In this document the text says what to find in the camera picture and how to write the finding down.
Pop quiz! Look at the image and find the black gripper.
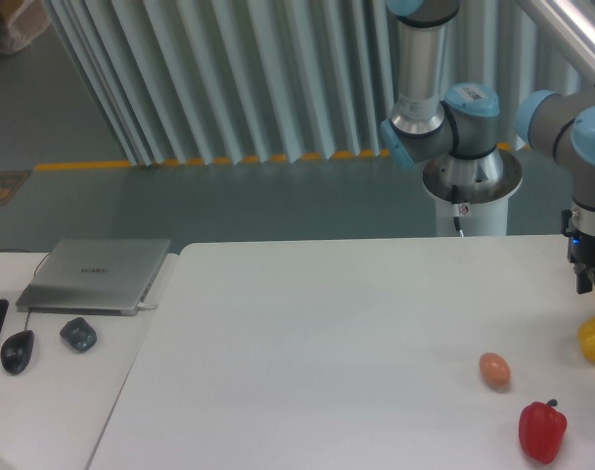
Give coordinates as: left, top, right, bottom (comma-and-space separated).
561, 204, 595, 295

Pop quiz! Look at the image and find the red bell pepper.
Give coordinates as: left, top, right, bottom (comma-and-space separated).
518, 399, 568, 465

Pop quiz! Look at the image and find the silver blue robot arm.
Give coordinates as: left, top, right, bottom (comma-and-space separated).
381, 1, 595, 294

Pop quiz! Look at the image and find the brown egg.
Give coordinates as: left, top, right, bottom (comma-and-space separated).
479, 352, 511, 389

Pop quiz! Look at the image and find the white corrugated partition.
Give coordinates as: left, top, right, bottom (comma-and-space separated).
45, 1, 593, 165

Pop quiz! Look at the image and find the silver closed laptop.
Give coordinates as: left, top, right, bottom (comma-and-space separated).
16, 239, 170, 315

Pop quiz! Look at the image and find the dark grey earbuds case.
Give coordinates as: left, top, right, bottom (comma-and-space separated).
60, 317, 98, 353

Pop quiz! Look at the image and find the black computer mouse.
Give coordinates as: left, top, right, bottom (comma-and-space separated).
0, 329, 34, 376

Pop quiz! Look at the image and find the brown cardboard box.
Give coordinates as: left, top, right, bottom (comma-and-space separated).
0, 0, 51, 57

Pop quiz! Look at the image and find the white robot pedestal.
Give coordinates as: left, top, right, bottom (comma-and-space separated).
423, 148, 523, 237

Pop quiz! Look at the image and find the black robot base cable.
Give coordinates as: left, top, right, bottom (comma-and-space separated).
449, 183, 466, 238

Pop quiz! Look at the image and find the black mouse cable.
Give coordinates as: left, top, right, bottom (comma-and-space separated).
0, 248, 54, 332

